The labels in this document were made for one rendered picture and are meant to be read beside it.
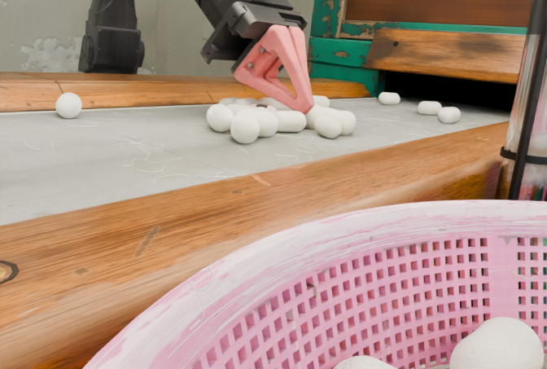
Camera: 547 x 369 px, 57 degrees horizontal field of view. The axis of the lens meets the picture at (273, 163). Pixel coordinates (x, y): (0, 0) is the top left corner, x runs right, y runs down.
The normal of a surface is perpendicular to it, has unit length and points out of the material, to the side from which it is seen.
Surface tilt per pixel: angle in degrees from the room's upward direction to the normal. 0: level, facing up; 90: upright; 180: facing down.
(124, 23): 98
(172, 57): 90
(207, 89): 45
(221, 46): 131
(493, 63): 66
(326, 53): 90
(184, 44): 90
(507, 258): 72
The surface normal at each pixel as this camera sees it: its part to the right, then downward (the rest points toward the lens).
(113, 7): 0.54, 0.38
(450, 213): 0.40, -0.03
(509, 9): -0.62, 0.11
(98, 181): 0.09, -0.97
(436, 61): -0.55, -0.27
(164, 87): 0.61, -0.54
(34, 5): 0.74, 0.22
